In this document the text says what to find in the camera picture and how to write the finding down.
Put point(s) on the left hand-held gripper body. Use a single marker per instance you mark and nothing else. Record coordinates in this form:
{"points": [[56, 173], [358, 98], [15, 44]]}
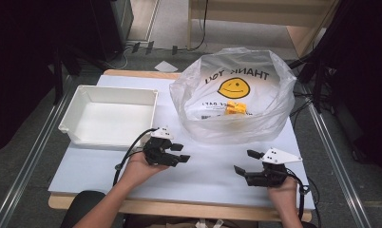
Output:
{"points": [[157, 152]]}

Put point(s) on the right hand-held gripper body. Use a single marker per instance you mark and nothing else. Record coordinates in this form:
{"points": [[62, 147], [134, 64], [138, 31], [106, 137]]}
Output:
{"points": [[270, 177]]}

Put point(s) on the yellow drink carton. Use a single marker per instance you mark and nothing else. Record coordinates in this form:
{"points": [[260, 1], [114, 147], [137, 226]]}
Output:
{"points": [[235, 108]]}

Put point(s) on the white plastic bin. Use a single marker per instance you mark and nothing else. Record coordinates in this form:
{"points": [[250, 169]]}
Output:
{"points": [[113, 120]]}

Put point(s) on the translucent plastic bag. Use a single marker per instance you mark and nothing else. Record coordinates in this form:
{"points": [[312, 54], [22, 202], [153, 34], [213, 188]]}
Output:
{"points": [[195, 82]]}

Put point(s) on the person's right hand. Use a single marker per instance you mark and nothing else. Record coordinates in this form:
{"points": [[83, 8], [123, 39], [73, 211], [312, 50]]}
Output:
{"points": [[284, 196]]}

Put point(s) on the person's left hand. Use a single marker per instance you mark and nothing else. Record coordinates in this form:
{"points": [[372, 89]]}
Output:
{"points": [[137, 172]]}

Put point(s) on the wooden table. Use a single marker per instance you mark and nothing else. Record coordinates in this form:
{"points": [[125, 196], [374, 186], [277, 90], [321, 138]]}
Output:
{"points": [[179, 210]]}

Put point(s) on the white paper sheet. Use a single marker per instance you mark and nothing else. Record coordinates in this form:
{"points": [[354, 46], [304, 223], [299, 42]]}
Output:
{"points": [[165, 66]]}

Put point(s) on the person's leg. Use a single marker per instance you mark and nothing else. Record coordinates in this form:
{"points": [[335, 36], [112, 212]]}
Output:
{"points": [[84, 205]]}

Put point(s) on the black tripod stand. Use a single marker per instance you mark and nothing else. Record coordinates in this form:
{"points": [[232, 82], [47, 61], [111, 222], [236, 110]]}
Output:
{"points": [[317, 82]]}

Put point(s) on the black curtain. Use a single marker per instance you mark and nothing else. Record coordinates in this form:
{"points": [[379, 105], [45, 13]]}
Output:
{"points": [[363, 79], [27, 63]]}

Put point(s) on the metal floor rail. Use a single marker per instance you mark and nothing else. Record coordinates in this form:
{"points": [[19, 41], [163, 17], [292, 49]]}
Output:
{"points": [[338, 171], [30, 158]]}

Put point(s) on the black floor bracket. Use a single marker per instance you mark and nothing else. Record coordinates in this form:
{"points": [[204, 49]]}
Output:
{"points": [[149, 47], [136, 47], [175, 50]]}

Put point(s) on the wooden furniture frame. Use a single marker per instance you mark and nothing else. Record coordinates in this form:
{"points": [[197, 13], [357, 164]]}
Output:
{"points": [[243, 17]]}

